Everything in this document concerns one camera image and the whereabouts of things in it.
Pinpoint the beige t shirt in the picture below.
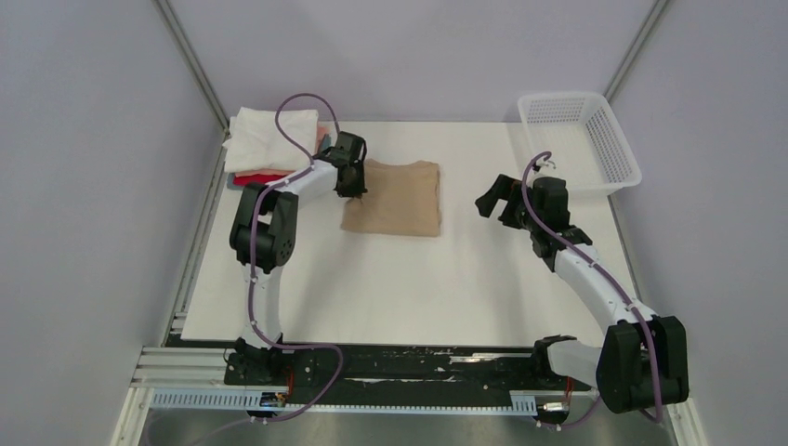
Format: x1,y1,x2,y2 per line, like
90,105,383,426
340,160,441,237

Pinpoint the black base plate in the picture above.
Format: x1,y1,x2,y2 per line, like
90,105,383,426
222,341,592,408

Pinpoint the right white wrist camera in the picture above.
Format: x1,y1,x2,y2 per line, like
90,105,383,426
532,157,557,172

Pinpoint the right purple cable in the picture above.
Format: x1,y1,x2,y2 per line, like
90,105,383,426
520,151,664,431

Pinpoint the white slotted cable duct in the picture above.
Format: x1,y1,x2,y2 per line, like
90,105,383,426
149,388,538,417

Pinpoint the white folded t shirt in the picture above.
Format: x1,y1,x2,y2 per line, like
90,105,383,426
223,107,319,174

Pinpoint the left side aluminium rail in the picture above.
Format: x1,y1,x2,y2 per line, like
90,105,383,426
158,131,230,347

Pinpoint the pink folded t shirt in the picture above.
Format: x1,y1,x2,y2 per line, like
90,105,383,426
234,125,330,177

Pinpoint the blue grey folded t shirt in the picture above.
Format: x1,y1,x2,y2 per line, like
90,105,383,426
227,174,243,190

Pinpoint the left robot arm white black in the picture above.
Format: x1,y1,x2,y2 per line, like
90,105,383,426
228,131,367,385

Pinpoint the corner aluminium post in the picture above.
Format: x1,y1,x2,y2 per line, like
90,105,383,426
603,0,673,104
151,0,230,136

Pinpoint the aluminium frame rail front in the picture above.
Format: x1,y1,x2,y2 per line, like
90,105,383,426
129,346,692,399

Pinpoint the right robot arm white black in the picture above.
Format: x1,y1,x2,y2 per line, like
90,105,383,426
475,175,690,413

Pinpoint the right corner aluminium post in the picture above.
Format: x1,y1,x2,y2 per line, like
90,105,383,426
603,0,673,104

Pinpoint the red folded t shirt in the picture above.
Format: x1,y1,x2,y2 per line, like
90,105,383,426
235,174,284,187

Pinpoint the left corner aluminium post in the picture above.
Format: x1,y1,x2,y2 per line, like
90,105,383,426
151,0,230,136

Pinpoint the white plastic basket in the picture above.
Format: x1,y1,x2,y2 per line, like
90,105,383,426
517,91,642,196

